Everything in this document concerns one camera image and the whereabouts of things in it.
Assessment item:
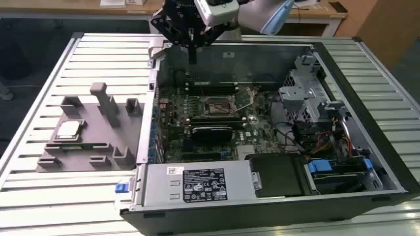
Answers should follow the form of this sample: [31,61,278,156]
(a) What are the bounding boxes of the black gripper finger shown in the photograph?
[150,8,195,65]
[192,22,231,65]

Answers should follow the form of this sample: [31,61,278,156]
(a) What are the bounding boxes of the metal socket cover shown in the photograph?
[231,88,260,112]

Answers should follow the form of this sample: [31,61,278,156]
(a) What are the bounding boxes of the silver CPU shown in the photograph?
[55,119,87,143]

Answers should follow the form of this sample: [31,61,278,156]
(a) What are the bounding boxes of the pale blue teach pendant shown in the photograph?
[260,0,296,35]

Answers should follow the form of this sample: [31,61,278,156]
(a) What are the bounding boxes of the white papers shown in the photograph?
[99,0,127,9]

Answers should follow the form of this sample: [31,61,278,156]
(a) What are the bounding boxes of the wooden desk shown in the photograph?
[0,0,350,37]

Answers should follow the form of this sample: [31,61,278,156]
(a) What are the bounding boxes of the metal drive cage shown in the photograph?
[278,55,351,123]

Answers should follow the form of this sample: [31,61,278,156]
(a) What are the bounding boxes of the green motherboard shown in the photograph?
[156,83,298,164]

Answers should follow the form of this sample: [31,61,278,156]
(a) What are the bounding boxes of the black graphics card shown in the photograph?
[190,124,234,145]

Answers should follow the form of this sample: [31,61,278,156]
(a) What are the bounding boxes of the grey parts rack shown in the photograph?
[35,82,146,173]

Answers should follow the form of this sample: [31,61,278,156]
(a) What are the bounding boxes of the small silver heatsink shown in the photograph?
[236,144,256,156]

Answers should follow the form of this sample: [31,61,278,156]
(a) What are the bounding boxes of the black expansion slot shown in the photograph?
[182,152,222,160]

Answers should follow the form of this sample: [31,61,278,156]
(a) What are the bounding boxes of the green RAM stick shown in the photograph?
[60,143,95,150]

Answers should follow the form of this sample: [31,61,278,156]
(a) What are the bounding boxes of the wooden cabinet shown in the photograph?
[335,0,420,71]

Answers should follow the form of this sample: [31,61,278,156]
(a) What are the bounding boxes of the grey chair base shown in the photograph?
[0,80,16,101]

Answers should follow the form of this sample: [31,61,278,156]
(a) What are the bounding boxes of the grey power supply unit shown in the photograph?
[130,162,263,212]

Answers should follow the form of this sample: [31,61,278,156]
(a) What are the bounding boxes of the hard disk in blue carrier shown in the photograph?
[303,158,364,194]

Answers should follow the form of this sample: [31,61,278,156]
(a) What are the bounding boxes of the blue case latch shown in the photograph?
[115,180,130,194]

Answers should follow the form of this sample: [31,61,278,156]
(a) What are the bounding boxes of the black PC case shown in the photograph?
[114,36,420,236]

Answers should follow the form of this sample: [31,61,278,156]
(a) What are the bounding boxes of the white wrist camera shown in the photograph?
[194,0,240,27]

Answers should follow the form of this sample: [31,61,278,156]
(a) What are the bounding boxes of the yellow wire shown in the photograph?
[310,141,334,154]

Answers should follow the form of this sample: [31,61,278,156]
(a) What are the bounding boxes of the orange wire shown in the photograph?
[344,136,356,158]

